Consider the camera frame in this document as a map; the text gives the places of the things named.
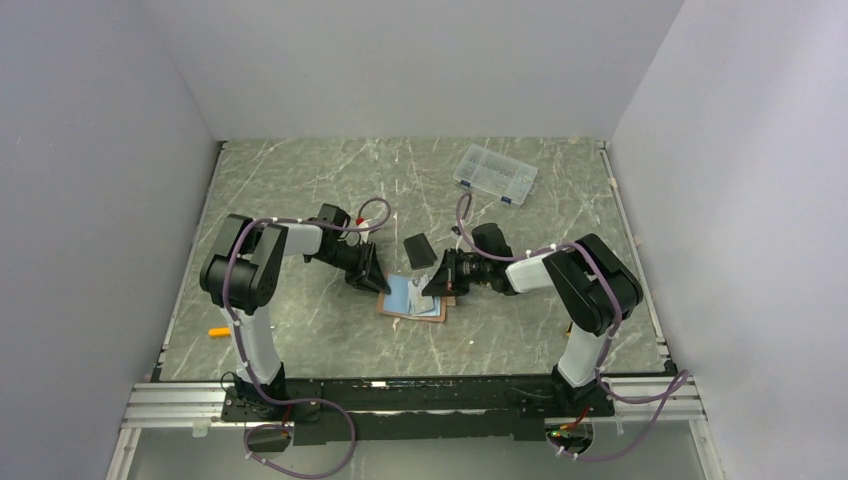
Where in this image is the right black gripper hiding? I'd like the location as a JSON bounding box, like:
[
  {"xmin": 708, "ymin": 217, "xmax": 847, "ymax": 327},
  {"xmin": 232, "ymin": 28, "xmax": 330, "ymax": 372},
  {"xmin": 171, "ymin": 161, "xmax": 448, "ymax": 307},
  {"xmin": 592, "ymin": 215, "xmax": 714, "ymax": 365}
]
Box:
[{"xmin": 422, "ymin": 248, "xmax": 491, "ymax": 297}]

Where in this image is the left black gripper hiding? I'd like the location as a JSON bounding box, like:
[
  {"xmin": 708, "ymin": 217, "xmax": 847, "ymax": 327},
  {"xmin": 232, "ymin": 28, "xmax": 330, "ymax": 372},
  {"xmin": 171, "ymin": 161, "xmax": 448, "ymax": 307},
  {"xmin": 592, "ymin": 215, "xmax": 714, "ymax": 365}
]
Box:
[{"xmin": 317, "ymin": 240, "xmax": 391, "ymax": 296}]

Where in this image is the single silver credit card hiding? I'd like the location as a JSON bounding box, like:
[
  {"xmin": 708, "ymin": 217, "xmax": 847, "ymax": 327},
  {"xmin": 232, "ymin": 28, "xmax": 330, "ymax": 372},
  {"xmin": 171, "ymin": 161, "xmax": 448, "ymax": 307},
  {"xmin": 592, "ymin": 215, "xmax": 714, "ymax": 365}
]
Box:
[{"xmin": 407, "ymin": 274, "xmax": 436, "ymax": 316}]

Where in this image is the brown leather card holder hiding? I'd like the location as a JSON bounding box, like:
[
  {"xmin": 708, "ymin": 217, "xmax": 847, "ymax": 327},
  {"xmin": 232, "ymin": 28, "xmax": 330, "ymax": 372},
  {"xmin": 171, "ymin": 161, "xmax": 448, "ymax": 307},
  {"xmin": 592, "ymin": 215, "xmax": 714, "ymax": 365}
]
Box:
[{"xmin": 377, "ymin": 274, "xmax": 448, "ymax": 323}]

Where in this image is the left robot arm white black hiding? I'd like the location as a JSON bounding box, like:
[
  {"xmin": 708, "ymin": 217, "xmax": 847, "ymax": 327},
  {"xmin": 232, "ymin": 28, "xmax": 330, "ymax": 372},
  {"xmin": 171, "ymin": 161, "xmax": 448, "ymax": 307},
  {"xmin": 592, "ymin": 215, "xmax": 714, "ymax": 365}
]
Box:
[{"xmin": 199, "ymin": 204, "xmax": 391, "ymax": 420}]

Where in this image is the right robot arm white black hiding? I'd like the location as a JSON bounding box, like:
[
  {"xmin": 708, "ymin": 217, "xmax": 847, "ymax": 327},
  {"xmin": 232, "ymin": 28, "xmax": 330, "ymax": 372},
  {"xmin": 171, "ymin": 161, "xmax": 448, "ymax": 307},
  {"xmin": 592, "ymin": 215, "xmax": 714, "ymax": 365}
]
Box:
[{"xmin": 422, "ymin": 223, "xmax": 644, "ymax": 415}]

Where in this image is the black credit cards stack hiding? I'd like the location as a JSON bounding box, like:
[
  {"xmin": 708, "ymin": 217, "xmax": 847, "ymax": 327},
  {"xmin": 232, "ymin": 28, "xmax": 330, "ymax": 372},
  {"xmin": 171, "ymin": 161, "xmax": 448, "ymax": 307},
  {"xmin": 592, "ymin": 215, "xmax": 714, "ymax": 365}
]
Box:
[{"xmin": 403, "ymin": 233, "xmax": 438, "ymax": 270}]

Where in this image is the clear plastic organizer box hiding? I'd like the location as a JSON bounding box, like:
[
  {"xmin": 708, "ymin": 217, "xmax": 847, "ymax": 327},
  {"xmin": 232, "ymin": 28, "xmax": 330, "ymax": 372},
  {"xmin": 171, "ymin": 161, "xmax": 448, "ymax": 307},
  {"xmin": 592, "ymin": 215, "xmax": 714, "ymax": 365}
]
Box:
[{"xmin": 453, "ymin": 145, "xmax": 538, "ymax": 206}]

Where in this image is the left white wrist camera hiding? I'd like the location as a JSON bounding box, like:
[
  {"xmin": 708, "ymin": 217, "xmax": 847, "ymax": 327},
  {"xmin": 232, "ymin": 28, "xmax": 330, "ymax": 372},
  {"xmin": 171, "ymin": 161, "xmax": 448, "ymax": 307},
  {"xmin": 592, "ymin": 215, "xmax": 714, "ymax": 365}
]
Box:
[{"xmin": 356, "ymin": 217, "xmax": 372, "ymax": 243}]

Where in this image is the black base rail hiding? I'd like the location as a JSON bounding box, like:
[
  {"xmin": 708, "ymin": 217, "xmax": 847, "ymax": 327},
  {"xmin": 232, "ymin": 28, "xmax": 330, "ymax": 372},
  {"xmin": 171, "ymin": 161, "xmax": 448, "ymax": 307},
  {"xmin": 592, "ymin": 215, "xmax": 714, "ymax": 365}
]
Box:
[{"xmin": 221, "ymin": 374, "xmax": 615, "ymax": 446}]

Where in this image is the yellow handled screwdriver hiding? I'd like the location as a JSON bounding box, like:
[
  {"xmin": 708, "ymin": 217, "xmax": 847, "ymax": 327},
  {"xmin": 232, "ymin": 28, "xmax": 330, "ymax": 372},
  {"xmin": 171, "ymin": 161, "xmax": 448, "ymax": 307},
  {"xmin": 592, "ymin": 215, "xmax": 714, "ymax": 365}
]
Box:
[{"xmin": 208, "ymin": 327, "xmax": 231, "ymax": 339}]

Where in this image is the aluminium frame rail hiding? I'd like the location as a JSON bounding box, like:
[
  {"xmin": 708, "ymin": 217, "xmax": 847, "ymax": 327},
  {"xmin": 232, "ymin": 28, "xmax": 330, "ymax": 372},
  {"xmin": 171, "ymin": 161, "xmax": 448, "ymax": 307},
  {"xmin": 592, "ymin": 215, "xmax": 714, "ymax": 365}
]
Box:
[{"xmin": 107, "ymin": 374, "xmax": 706, "ymax": 479}]

